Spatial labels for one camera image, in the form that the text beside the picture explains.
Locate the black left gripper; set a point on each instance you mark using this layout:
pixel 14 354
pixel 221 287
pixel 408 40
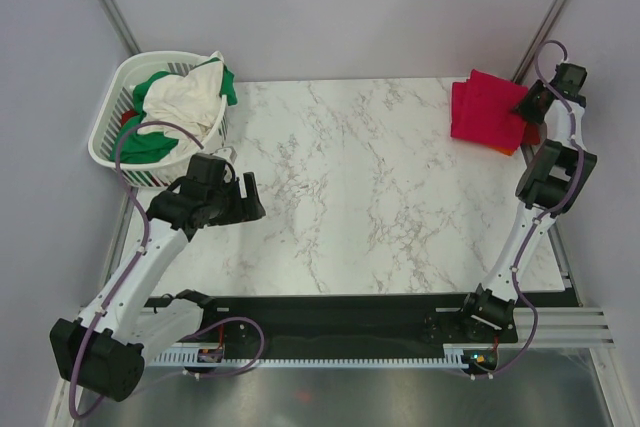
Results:
pixel 245 209

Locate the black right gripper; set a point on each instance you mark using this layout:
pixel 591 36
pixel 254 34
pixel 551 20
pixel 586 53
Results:
pixel 524 108

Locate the pink t shirt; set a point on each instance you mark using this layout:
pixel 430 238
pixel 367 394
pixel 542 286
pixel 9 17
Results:
pixel 483 111

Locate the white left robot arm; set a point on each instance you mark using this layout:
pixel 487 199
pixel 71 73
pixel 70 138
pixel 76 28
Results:
pixel 107 347

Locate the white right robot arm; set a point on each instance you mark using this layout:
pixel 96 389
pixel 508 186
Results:
pixel 366 193

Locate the folded dark red t shirt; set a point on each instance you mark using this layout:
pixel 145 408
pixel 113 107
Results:
pixel 531 135

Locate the folded orange t shirt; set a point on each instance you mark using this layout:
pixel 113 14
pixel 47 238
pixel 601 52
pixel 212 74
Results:
pixel 504 151

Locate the white t shirt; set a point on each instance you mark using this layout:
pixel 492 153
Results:
pixel 175 106

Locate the green t shirt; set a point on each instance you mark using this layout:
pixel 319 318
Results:
pixel 138 150

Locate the dark red t shirt in basket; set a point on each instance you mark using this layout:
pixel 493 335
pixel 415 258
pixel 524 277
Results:
pixel 130 119

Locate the white plastic laundry basket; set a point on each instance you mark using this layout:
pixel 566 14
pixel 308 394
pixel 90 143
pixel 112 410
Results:
pixel 106 139

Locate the right corner metal post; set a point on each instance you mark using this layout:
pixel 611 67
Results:
pixel 542 33

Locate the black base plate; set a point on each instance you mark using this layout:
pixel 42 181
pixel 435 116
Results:
pixel 357 328

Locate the aluminium frame rail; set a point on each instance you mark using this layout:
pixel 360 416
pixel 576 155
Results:
pixel 572 327

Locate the white slotted cable duct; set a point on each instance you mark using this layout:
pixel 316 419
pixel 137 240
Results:
pixel 453 357

